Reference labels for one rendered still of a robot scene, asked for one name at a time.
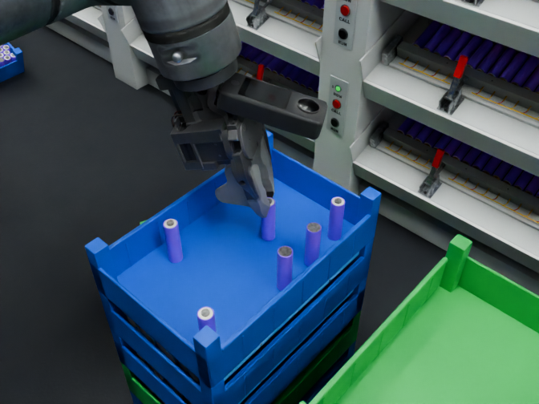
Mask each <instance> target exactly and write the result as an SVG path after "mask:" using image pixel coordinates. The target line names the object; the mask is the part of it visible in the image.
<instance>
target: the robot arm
mask: <svg viewBox="0 0 539 404"><path fill-rule="evenodd" d="M91 6H132V9H133V10H134V13H135V15H136V18H137V20H138V22H139V24H140V28H141V30H142V31H143V33H144V36H145V38H146V39H147V42H148V45H149V47H150V49H151V52H152V54H153V57H154V59H155V61H156V64H157V66H158V68H159V71H160V73H161V75H158V76H157V78H156V83H157V85H158V87H159V89H160V91H164V90H168V91H169V94H170V95H171V97H172V101H173V103H174V105H175V107H176V110H177V111H176V112H175V113H174V116H173V117H175V121H174V123H173V117H172V119H171V121H172V127H173V129H172V131H171V133H170V136H171V137H172V141H173V143H174V145H175V147H176V149H177V152H178V154H179V156H180V159H181V161H182V163H183V165H184V168H185V170H197V169H201V170H202V171H208V170H217V169H218V168H219V166H220V165H222V164H226V165H225V177H226V179H227V182H226V183H225V184H223V185H221V186H220V187H219V188H217V189H216V190H215V196H216V198H217V199H218V200H219V201H220V202H222V203H227V204H236V205H241V206H247V207H250V208H252V209H253V210H254V212H255V213H256V214H257V215H258V216H259V217H261V218H266V217H267V215H268V212H269V210H270V202H269V200H268V198H267V197H272V198H273V197H274V193H275V191H274V173H273V167H272V162H271V159H272V158H271V154H270V146H269V140H268V136H267V133H266V129H265V125H268V126H271V127H276V128H278V129H281V130H283V131H288V132H290V133H293V134H295V135H300V136H303V137H306V138H308V139H317V138H318V137H319V135H320V132H321V130H322V126H323V123H324V120H325V117H326V112H327V108H328V104H327V102H326V101H323V100H321V99H316V98H314V97H311V96H308V95H304V94H301V93H298V92H296V91H292V90H289V89H286V88H284V87H280V86H276V85H273V84H271V83H267V82H264V81H261V80H259V79H255V78H252V77H249V76H246V75H242V74H239V73H237V72H236V71H237V68H238V62H237V56H238V55H239V54H240V52H241V46H242V44H241V39H240V36H239V34H238V31H237V26H236V23H235V21H234V18H233V13H232V11H231V8H230V7H229V4H228V1H227V0H0V46H1V45H4V44H6V43H8V42H10V41H13V40H15V39H16V38H20V37H22V36H23V35H25V34H29V33H30V32H32V31H34V30H37V29H39V28H41V27H43V26H47V25H50V24H52V23H54V22H57V21H59V20H61V19H63V18H66V17H68V16H70V15H72V14H75V13H77V12H79V11H81V10H84V9H86V8H88V7H91ZM177 112H178V115H176V113H177ZM181 123H182V124H181ZM264 124H265V125H264ZM179 126H180V129H179V130H178V127H179ZM182 152H183V153H182Z"/></svg>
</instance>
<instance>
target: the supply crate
mask: <svg viewBox="0 0 539 404"><path fill-rule="evenodd" d="M266 133H267V136H268V140H269V149H270V154H271V158H272V159H271V162H272V167H273V173H274V191H275V193H274V197H273V198H274V199H275V201H276V219H275V238H274V239H273V240H271V241H266V240H263V239H262V237H261V217H260V216H258V215H257V214H256V213H255V212H254V210H253V209H252V208H250V207H247V206H241V205H236V204H227V203H222V202H220V201H219V200H218V199H217V198H216V196H215V190H216V189H217V188H219V187H220V186H221V185H223V184H225V183H226V182H227V179H226V177H225V168H223V169H222V170H220V171H219V172H218V173H216V174H215V175H213V176H211V177H210V178H209V179H207V180H206V181H205V182H203V183H202V184H200V185H198V186H197V187H195V188H194V189H193V190H191V191H190V192H188V193H186V194H185V195H183V196H182V197H181V198H180V199H178V200H176V201H175V202H173V203H172V204H170V205H169V206H168V207H166V208H164V209H163V210H161V211H160V212H158V213H157V214H156V215H155V216H153V217H151V218H150V219H148V220H146V221H145V222H143V223H142V224H141V225H139V226H138V227H136V228H134V229H133V230H131V231H130V232H129V233H128V234H126V235H125V236H123V237H121V238H120V239H118V240H117V241H116V242H114V243H113V244H111V245H109V246H108V244H106V243H105V242H104V241H103V240H101V239H100V238H99V237H97V238H95V239H94V240H93V241H91V242H90V243H88V244H86V245H85V249H86V252H87V256H88V260H89V263H90V266H91V270H92V273H93V276H94V278H95V283H96V286H97V289H98V290H99V291H100V292H101V293H102V294H103V295H104V296H105V297H106V298H107V299H109V300H110V301H111V302H112V303H113V304H114V305H116V306H117V307H118V308H119V309H120V310H121V311H123V312H124V313H125V314H126V315H127V316H128V317H130V318H131V319H132V320H133V321H134V322H135V323H136V324H137V325H138V326H139V327H140V328H141V329H143V330H144V331H145V332H146V333H147V334H148V335H149V336H151V337H152V338H153V339H154V340H155V341H157V342H158V343H159V344H160V345H161V346H162V347H163V348H165V349H166V350H167V351H168V352H169V353H170V354H171V355H172V356H173V357H174V358H175V359H176V360H178V361H179V362H180V363H181V364H182V365H183V366H185V367H186V368H187V369H188V370H189V371H190V372H192V373H193V374H194V375H195V376H196V377H197V378H199V379H200V380H201V381H202V382H203V383H204V384H205V385H206V386H207V387H208V388H209V389H212V388H213V387H215V386H216V385H217V384H218V383H219V382H220V381H221V380H222V379H223V378H224V377H225V376H226V375H228V374H229V373H230V372H231V371H232V370H233V369H234V368H235V367H236V366H237V365H238V364H239V363H241V362H242V361H243V360H244V359H245V358H246V357H247V356H248V355H249V354H250V353H251V352H252V351H253V350H255V349H256V348H257V347H258V346H259V345H260V344H261V343H262V342H263V341H264V340H265V339H266V338H267V337H268V336H269V335H270V334H271V333H272V332H273V331H274V330H275V329H276V328H277V327H278V326H280V325H281V324H282V323H283V322H284V321H285V320H286V319H287V318H288V317H289V316H290V315H291V314H293V313H294V312H295V311H296V310H297V309H298V308H299V307H300V306H301V305H302V304H303V303H304V302H305V301H307V300H308V299H309V298H310V297H311V296H312V295H313V294H314V293H315V292H316V291H317V290H318V289H320V288H321V287H322V286H323V285H324V284H325V283H326V282H327V281H328V280H329V279H330V278H331V277H333V275H335V274H336V273H337V271H339V270H340V269H341V268H342V267H343V266H344V265H345V264H346V263H347V262H348V261H349V260H350V259H351V258H352V257H353V256H354V255H355V254H356V253H358V252H359V251H360V250H361V249H362V248H363V247H364V246H365V245H366V244H367V243H368V242H369V241H370V240H372V239H373V238H374V237H375V229H376V224H377V219H378V214H379V205H380V200H381V195H382V193H381V192H379V191H377V190H375V189H373V188H372V187H368V188H366V189H365V190H364V191H363V192H362V193H361V194H360V196H358V195H356V194H354V193H353V192H351V191H349V190H347V189H345V188H344V187H342V186H340V185H338V184H336V183H335V182H333V181H332V180H329V179H327V178H326V177H325V176H322V175H320V174H319V173H317V172H315V171H313V170H312V169H310V168H308V167H307V166H305V165H303V164H300V163H299V162H298V161H296V160H294V159H292V158H290V157H289V156H287V155H285V154H283V153H281V152H280V151H278V150H276V149H274V134H273V133H272V132H270V131H267V130H266ZM336 196H338V197H342V198H343V199H344V200H345V202H346V203H345V209H344V217H343V223H342V236H341V238H340V239H339V240H330V239H329V238H328V236H327V233H328V224H329V216H330V201H331V199H332V198H334V197H336ZM170 218H173V219H175V220H177V221H178V225H179V231H180V241H181V247H182V253H183V260H182V261H181V262H178V263H172V262H171V261H170V260H169V259H168V250H167V245H166V241H165V236H164V227H163V223H164V221H165V220H167V219H170ZM311 222H316V223H318V224H320V225H321V227H322V232H321V241H320V251H319V258H318V259H317V260H316V261H315V262H313V263H312V264H311V265H310V266H309V267H308V266H306V265H305V263H304V257H305V243H306V226H307V225H308V224H309V223H311ZM282 246H289V247H291V248H292V249H293V271H292V282H290V283H289V284H288V285H287V286H286V287H285V288H284V289H283V290H282V291H280V290H279V289H278V288H277V253H278V249H279V248H280V247H282ZM205 306H208V307H211V308H212V309H213V310H214V314H215V322H216V330H217V332H215V331H213V330H212V329H211V328H209V327H208V326H207V325H206V326H205V327H204V328H203V329H201V330H200V331H199V326H198V320H197V311H198V310H199V309H200V308H202V307H205Z"/></svg>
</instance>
